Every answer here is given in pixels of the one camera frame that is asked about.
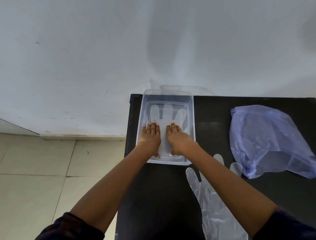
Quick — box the person's left hand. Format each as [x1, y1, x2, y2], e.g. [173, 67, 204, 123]
[137, 120, 161, 159]

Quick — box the person's right hand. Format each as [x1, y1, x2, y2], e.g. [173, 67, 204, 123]
[166, 123, 198, 158]

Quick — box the clear plastic glove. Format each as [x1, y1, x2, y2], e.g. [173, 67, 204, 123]
[185, 154, 249, 240]
[150, 104, 189, 159]

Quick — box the person's left forearm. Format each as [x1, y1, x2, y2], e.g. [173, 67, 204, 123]
[70, 143, 160, 234]

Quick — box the person's right forearm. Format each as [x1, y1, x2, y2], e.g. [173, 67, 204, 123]
[182, 142, 278, 238]

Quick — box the clear plastic container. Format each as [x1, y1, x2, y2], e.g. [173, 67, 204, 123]
[135, 89, 196, 166]

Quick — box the clear plastic lid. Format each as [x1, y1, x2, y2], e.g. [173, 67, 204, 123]
[159, 85, 216, 96]

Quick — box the purple plastic bag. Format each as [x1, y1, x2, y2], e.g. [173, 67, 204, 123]
[229, 105, 316, 180]

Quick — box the dark left sleeve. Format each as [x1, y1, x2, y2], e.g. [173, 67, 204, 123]
[35, 212, 105, 240]

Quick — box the dark sleeve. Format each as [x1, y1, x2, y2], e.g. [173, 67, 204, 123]
[253, 207, 316, 240]
[35, 212, 105, 240]

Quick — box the dark right sleeve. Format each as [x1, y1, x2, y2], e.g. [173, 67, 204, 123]
[253, 207, 316, 240]

